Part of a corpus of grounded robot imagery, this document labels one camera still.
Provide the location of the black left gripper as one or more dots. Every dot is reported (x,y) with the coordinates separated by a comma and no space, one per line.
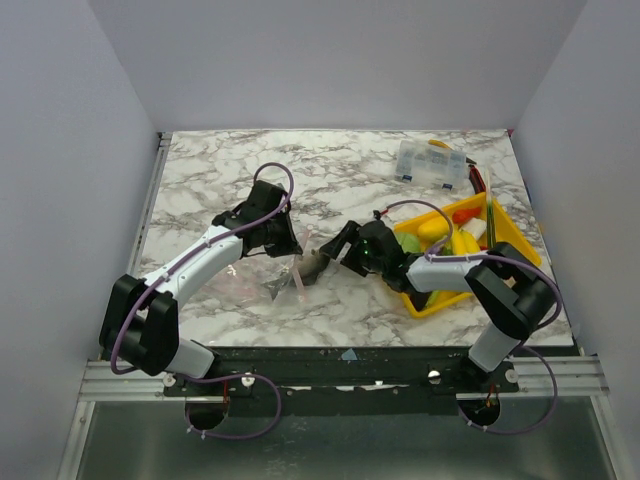
(291,245)

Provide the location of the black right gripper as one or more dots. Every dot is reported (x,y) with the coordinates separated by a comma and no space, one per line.
(350,248)

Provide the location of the purple toy eggplant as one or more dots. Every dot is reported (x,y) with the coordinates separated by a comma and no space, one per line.
(311,265)

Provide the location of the clear zip top bag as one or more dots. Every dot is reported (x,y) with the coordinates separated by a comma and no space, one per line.
(260,279)

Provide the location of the yellow toy banana bunch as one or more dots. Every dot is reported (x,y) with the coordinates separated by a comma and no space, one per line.
(463,243)

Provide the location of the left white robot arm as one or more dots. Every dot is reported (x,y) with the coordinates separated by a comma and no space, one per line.
(141,324)

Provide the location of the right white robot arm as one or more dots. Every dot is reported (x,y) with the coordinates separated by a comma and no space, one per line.
(518,298)

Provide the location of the green toy cabbage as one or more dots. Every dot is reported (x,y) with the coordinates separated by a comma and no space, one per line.
(409,243)

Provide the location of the green toy celery stalks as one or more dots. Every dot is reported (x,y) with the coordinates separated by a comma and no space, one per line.
(437,297)

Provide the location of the clear plastic organizer box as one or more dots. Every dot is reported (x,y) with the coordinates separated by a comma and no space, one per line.
(431,166)

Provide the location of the black mounting base bar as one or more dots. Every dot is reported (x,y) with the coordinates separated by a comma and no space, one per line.
(255,382)

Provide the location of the red black pliers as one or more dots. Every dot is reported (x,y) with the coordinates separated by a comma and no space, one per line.
(475,178)

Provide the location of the yellow plastic tray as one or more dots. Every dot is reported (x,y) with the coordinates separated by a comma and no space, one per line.
(506,231)

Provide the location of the yellow handled tool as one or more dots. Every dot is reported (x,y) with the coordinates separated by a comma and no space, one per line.
(439,144)

